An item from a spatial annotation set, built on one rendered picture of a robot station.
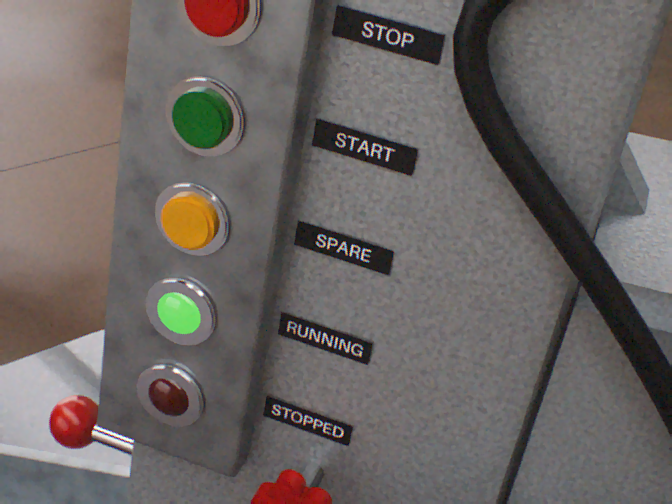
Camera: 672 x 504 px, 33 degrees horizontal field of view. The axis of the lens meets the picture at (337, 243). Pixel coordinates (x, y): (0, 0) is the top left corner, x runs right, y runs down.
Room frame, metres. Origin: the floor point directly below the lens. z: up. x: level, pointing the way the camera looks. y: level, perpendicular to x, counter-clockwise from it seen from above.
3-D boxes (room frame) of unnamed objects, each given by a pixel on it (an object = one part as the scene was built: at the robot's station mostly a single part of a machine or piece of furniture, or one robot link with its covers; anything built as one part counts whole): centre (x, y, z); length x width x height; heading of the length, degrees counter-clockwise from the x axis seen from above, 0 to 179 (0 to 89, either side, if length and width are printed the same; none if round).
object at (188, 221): (0.43, 0.07, 1.37); 0.03 x 0.01 x 0.03; 77
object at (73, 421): (0.50, 0.11, 1.17); 0.08 x 0.03 x 0.03; 77
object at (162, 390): (0.43, 0.07, 1.27); 0.02 x 0.01 x 0.02; 77
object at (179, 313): (0.43, 0.07, 1.32); 0.02 x 0.01 x 0.02; 77
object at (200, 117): (0.43, 0.07, 1.42); 0.03 x 0.01 x 0.03; 77
